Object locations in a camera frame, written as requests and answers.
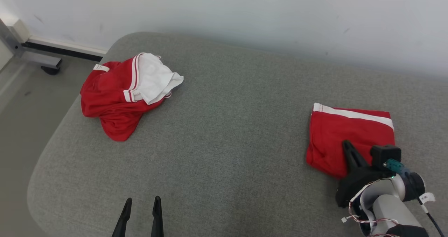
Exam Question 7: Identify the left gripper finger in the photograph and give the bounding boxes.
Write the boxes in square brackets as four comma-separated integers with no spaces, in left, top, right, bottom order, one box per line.
[112,197,133,237]
[151,196,164,237]

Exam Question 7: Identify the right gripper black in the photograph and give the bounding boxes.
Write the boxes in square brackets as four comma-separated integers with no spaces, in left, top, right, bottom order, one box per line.
[336,140,394,208]

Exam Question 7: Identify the red shorts white stripe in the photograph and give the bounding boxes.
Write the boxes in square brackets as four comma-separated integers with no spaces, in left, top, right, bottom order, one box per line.
[306,103,396,179]

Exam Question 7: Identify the red jersey white sleeves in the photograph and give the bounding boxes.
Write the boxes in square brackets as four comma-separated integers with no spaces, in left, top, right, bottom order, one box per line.
[80,53,184,142]

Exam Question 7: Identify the grey fabric sofa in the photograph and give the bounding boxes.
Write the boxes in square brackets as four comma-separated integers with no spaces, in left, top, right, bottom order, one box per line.
[27,32,448,237]

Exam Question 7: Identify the right arm red white wires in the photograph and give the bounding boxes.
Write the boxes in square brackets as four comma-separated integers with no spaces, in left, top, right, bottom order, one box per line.
[341,181,399,237]

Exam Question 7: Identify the white wall baseboard black strip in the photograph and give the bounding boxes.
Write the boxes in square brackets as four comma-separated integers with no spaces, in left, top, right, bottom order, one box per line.
[22,36,107,63]

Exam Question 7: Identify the grey metal frame leg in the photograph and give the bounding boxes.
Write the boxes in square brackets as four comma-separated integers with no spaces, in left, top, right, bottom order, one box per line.
[0,18,63,76]

